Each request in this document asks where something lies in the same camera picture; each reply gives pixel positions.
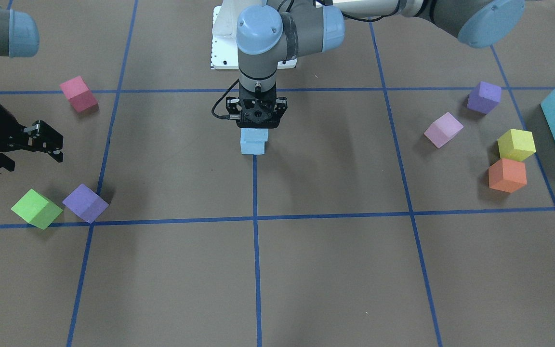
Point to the light pink block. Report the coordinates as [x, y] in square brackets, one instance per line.
[443, 130]

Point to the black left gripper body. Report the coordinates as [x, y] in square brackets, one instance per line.
[281, 106]

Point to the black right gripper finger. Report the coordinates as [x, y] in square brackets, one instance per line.
[41, 137]

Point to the pink block near pedestal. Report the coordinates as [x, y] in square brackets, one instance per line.
[78, 94]

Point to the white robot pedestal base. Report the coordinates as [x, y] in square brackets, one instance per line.
[224, 50]

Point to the purple block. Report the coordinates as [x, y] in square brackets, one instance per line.
[85, 203]
[484, 97]

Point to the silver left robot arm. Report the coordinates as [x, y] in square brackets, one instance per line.
[267, 32]

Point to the light blue block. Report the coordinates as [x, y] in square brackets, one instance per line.
[252, 147]
[250, 135]

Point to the yellow block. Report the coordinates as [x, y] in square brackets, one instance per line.
[516, 145]

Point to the green block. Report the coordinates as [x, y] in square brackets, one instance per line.
[36, 209]

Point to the orange block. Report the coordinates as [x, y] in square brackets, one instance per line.
[507, 175]

